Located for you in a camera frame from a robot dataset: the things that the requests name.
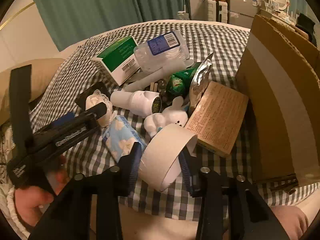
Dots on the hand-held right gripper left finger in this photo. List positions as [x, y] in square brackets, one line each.
[130, 162]

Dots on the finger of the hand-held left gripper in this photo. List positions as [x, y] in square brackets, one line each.
[97, 110]

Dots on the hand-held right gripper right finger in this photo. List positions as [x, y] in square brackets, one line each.
[187, 172]

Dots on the white wrapper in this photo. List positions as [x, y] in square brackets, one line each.
[93, 102]

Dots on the white tape roll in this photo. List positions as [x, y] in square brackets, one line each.
[162, 150]

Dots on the white bunny figure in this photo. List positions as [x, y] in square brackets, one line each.
[162, 120]

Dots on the green and white box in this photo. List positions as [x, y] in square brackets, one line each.
[117, 52]

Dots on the brown kraft box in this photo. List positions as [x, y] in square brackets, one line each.
[217, 117]

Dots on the large cardboard box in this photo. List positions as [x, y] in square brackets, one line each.
[275, 105]

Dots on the person's left forearm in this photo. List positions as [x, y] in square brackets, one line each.
[11, 210]

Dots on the person's left hand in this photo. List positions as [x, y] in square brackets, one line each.
[32, 205]

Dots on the black card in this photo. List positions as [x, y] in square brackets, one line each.
[83, 98]

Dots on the floral bed sheet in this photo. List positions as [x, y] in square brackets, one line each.
[6, 145]

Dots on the blue tissue pack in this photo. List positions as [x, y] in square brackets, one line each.
[122, 137]

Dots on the white bottle with green cap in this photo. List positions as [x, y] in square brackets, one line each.
[135, 102]

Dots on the beige pillow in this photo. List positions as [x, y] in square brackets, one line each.
[42, 80]

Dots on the green snack packet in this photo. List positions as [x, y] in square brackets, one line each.
[177, 85]

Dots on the clear plastic bag pack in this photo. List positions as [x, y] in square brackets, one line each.
[162, 55]

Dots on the silver foil bag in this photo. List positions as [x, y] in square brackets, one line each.
[200, 80]

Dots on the green curtain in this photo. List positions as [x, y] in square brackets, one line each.
[100, 5]

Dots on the person's leg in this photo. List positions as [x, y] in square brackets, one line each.
[290, 220]

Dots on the clear water bottle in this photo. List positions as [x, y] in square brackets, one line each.
[183, 15]

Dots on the white suitcase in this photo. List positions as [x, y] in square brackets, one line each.
[215, 10]

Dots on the grey mini fridge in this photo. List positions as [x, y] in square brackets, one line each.
[243, 7]

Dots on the white vanity desk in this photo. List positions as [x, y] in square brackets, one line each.
[280, 15]

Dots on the black chair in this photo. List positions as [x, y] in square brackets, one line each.
[305, 27]

